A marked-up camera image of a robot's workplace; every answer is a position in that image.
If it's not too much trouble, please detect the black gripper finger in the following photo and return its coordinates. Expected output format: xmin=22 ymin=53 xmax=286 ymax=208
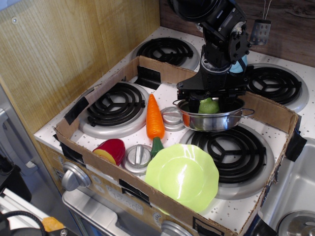
xmin=219 ymin=96 xmax=237 ymax=113
xmin=189 ymin=94 xmax=204 ymax=113

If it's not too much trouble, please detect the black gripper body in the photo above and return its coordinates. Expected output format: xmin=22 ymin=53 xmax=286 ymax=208
xmin=177 ymin=62 xmax=249 ymax=100

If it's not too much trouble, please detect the green toy broccoli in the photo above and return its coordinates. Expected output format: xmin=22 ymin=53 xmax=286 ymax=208
xmin=198 ymin=97 xmax=220 ymax=114

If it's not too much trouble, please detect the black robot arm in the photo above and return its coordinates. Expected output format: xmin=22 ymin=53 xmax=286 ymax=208
xmin=169 ymin=0 xmax=251 ymax=113

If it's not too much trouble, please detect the silver metal pan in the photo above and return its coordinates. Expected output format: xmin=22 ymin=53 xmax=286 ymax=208
xmin=173 ymin=98 xmax=255 ymax=132

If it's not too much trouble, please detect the silver stovetop knob centre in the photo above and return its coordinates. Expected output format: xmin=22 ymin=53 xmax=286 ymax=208
xmin=161 ymin=107 xmax=184 ymax=132

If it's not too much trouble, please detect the silver stovetop knob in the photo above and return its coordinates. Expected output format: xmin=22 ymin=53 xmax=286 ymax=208
xmin=121 ymin=145 xmax=152 ymax=176
xmin=161 ymin=107 xmax=184 ymax=132

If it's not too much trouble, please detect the light blue plastic bowl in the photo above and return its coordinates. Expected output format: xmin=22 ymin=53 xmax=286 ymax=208
xmin=229 ymin=55 xmax=248 ymax=74

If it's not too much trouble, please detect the orange toy carrot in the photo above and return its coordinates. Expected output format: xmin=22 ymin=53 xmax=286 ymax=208
xmin=146 ymin=94 xmax=165 ymax=157

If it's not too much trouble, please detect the back left black burner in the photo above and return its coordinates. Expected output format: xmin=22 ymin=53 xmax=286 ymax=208
xmin=131 ymin=37 xmax=200 ymax=71

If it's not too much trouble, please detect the black burner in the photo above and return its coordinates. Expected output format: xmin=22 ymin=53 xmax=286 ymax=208
xmin=180 ymin=124 xmax=275 ymax=200
xmin=131 ymin=37 xmax=200 ymax=71
xmin=79 ymin=82 xmax=149 ymax=140
xmin=246 ymin=63 xmax=309 ymax=113

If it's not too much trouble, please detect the back right black burner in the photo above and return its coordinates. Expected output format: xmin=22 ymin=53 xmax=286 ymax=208
xmin=246 ymin=63 xmax=309 ymax=113

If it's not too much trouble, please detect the front right black burner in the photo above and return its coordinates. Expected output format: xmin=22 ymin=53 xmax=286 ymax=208
xmin=180 ymin=124 xmax=275 ymax=200

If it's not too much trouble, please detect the hanging metal slotted spatula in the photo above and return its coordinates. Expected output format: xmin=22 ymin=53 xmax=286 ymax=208
xmin=250 ymin=0 xmax=272 ymax=46

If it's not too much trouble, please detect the light green plastic plate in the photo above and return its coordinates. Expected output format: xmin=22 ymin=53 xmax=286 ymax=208
xmin=144 ymin=144 xmax=219 ymax=213

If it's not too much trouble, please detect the front left black burner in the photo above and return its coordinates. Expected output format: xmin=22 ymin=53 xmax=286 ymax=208
xmin=79 ymin=82 xmax=149 ymax=140

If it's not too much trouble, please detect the silver stovetop knob front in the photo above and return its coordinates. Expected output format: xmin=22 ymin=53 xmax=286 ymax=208
xmin=121 ymin=145 xmax=152 ymax=176

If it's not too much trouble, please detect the red yellow toy pepper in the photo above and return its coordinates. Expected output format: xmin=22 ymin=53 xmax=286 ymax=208
xmin=93 ymin=139 xmax=126 ymax=166

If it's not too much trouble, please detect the brown cardboard fence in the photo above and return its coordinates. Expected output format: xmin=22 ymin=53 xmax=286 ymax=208
xmin=55 ymin=56 xmax=300 ymax=236

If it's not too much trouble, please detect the silver sink basin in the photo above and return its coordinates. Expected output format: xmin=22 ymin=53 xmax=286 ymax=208
xmin=261 ymin=138 xmax=315 ymax=236

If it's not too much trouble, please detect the silver oven front knob right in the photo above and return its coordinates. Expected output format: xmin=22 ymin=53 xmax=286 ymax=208
xmin=161 ymin=220 xmax=192 ymax=236

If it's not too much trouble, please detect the silver oven knob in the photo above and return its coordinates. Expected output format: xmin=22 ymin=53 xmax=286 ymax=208
xmin=62 ymin=162 xmax=92 ymax=191
xmin=161 ymin=220 xmax=192 ymax=236

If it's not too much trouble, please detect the silver oven front knob left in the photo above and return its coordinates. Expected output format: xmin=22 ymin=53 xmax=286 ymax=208
xmin=62 ymin=162 xmax=92 ymax=191

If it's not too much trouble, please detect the orange object bottom left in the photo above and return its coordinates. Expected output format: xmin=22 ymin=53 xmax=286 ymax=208
xmin=41 ymin=216 xmax=64 ymax=232

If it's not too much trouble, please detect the black cable loop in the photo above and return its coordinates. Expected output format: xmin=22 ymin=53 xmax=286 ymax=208
xmin=0 ymin=210 xmax=46 ymax=236

